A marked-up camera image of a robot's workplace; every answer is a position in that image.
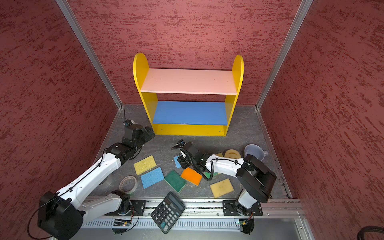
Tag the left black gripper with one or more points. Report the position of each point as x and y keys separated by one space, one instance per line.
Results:
x=150 y=132

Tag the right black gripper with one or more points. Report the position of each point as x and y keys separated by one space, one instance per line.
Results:
x=182 y=161

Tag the blue sponge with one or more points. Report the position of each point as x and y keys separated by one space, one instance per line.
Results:
x=152 y=177
x=178 y=165

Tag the dark green scrub sponge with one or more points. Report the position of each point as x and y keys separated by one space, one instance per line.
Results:
x=175 y=181

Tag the bright green sponge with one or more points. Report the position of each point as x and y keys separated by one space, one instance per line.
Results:
x=208 y=175

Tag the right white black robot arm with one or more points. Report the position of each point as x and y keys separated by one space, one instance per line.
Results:
x=256 y=178

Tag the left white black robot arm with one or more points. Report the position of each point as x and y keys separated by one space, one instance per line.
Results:
x=62 y=214

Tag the yellow shelf pink blue boards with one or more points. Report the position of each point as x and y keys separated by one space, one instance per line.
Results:
x=188 y=118

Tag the orange sponge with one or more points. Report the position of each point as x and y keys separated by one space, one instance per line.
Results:
x=191 y=176

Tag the black calculator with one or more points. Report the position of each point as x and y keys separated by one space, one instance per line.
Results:
x=167 y=213

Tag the clear tape roll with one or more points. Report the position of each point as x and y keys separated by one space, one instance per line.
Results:
x=128 y=185

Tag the grey plastic cup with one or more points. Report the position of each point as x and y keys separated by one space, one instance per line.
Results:
x=255 y=151

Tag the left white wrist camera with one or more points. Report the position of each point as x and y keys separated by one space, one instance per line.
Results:
x=128 y=122

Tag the aluminium front rail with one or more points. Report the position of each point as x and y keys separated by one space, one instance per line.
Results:
x=208 y=215

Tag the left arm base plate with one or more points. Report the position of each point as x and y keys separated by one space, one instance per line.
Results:
x=138 y=207

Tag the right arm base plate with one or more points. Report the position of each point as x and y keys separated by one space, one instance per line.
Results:
x=233 y=208

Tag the left circuit board with wires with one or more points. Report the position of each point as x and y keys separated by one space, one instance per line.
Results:
x=121 y=226

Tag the circuit board with wires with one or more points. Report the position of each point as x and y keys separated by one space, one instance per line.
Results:
x=121 y=226
x=247 y=226

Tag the right circuit board with wires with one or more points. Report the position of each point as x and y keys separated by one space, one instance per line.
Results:
x=247 y=226

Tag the left aluminium corner post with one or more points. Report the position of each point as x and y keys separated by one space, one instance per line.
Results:
x=75 y=26

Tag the aluminium corner post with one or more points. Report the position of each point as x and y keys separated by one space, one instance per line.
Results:
x=75 y=26
x=290 y=37

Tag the right aluminium corner post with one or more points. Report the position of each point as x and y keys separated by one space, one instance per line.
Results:
x=290 y=37

